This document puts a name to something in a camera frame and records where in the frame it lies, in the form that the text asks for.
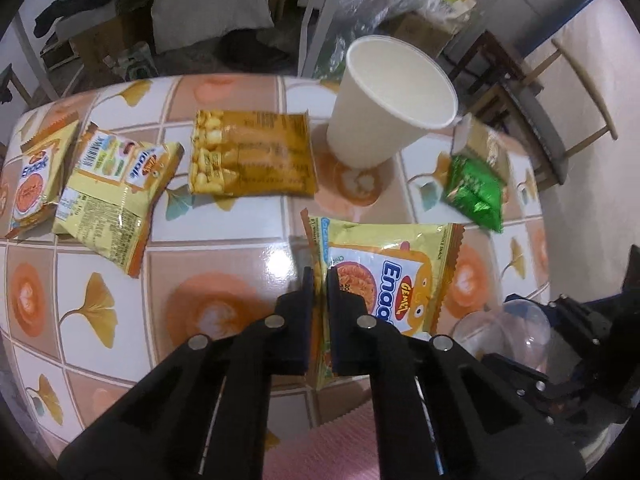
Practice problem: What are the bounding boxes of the pink cloth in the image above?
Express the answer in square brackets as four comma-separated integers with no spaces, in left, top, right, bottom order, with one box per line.
[262,405,386,480]

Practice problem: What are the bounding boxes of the small green snack packet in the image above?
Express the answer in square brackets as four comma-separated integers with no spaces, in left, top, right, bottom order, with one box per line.
[440,154,504,234]

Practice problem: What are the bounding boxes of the pale yellow snack packet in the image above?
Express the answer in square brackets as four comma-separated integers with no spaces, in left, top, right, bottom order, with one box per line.
[51,124,186,279]

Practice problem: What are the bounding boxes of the cardboard box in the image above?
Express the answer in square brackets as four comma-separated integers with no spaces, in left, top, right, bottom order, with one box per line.
[395,10,461,56]
[42,10,151,71]

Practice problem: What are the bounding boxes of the yellow noodle snack packet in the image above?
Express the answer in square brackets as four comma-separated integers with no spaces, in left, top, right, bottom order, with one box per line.
[300,210,467,392]

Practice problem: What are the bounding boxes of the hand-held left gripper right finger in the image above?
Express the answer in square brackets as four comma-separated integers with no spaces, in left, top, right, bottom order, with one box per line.
[327,266,586,480]

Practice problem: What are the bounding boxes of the ginkgo print tablecloth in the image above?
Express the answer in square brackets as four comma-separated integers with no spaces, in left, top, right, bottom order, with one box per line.
[0,74,551,480]

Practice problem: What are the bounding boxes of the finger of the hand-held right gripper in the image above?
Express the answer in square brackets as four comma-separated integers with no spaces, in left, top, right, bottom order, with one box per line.
[547,296,613,348]
[481,352,583,413]

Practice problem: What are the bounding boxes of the clear plastic bags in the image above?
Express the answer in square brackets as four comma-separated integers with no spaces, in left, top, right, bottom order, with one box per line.
[340,0,441,56]

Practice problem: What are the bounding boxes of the white paper cup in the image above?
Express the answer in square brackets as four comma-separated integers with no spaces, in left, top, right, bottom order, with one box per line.
[326,35,460,170]

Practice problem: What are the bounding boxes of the gold brown snack packet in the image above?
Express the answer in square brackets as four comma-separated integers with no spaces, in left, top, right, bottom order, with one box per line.
[451,114,512,186]

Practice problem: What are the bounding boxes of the black cloth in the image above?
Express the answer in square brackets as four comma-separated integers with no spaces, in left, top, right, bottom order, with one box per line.
[34,0,126,36]

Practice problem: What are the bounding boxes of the wooden chair dark seat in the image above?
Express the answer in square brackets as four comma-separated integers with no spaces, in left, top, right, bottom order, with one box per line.
[500,37,621,191]

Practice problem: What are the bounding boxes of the dark wooden stool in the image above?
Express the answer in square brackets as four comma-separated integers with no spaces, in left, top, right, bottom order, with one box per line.
[447,30,531,126]

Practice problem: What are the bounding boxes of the golden corn snack packet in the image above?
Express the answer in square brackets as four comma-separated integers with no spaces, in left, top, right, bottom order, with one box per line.
[187,109,319,198]

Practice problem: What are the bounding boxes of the orange white snack packet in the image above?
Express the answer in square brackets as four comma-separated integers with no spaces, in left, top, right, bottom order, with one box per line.
[0,120,81,240]

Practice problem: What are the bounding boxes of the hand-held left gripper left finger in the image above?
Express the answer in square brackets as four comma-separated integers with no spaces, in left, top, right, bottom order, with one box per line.
[57,266,316,480]

